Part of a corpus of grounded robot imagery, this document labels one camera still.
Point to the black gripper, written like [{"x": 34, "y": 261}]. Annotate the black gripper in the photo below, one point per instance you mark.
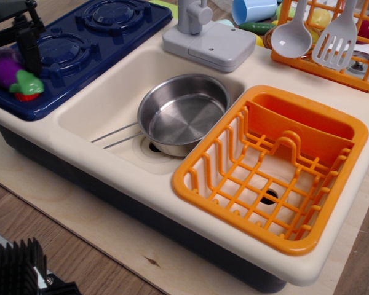
[{"x": 25, "y": 30}]

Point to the purple toy eggplant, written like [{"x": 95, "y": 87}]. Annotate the purple toy eggplant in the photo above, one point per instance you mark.
[{"x": 14, "y": 77}]

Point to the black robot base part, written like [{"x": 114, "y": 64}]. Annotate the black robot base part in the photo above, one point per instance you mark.
[{"x": 23, "y": 270}]

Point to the steel pan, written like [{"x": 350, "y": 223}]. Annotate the steel pan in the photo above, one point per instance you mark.
[{"x": 178, "y": 113}]

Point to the navy blue toy stove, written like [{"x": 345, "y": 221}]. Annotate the navy blue toy stove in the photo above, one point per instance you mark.
[{"x": 81, "y": 45}]

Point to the red stove knob front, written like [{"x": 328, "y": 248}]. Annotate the red stove knob front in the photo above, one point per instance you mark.
[{"x": 24, "y": 98}]

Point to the cream toy sink unit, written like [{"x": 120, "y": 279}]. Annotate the cream toy sink unit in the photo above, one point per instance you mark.
[{"x": 95, "y": 131}]

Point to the grey toy faucet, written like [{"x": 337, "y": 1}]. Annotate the grey toy faucet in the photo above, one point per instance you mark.
[{"x": 198, "y": 38}]

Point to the wooden base board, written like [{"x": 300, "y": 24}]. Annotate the wooden base board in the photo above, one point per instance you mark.
[{"x": 106, "y": 251}]

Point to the light blue plastic cup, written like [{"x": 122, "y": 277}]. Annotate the light blue plastic cup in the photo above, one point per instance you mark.
[{"x": 244, "y": 11}]

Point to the green toy cucumber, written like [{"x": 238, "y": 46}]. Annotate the green toy cucumber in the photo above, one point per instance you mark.
[{"x": 257, "y": 27}]

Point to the grey toy ladle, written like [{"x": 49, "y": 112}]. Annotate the grey toy ladle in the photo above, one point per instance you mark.
[{"x": 293, "y": 40}]

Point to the orange dish basket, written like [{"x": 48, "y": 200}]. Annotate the orange dish basket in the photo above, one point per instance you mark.
[{"x": 273, "y": 167}]

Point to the yellow toy fruit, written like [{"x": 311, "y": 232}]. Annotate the yellow toy fruit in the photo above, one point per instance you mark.
[{"x": 320, "y": 17}]

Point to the grey toy slotted spatula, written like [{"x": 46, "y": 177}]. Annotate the grey toy slotted spatula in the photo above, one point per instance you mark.
[{"x": 336, "y": 44}]

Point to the orange utensil rack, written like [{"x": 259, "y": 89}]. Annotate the orange utensil rack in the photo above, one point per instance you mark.
[{"x": 306, "y": 63}]

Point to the steel pot lid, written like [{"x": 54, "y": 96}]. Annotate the steel pot lid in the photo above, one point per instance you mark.
[{"x": 358, "y": 68}]

